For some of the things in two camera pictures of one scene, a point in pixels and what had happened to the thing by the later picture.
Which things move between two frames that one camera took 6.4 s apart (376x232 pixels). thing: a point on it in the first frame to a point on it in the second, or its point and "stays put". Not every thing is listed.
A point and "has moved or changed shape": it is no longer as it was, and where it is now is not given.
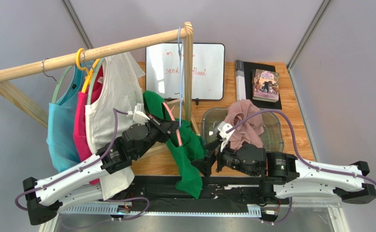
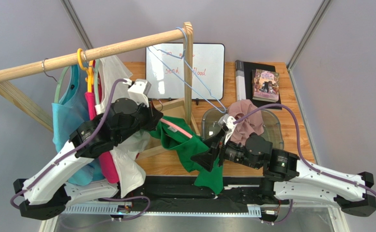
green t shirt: x=184 y=145 has moved or changed shape
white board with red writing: x=164 y=73 stays put
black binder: x=244 y=83 stays put
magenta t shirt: x=83 y=152 to x=109 y=161
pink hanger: x=170 y=112 to x=182 y=131
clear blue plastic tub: x=272 y=138 stays put
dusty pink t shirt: x=250 y=130 stays put
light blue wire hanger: x=181 y=46 to x=186 y=80
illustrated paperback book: x=265 y=85 stays put
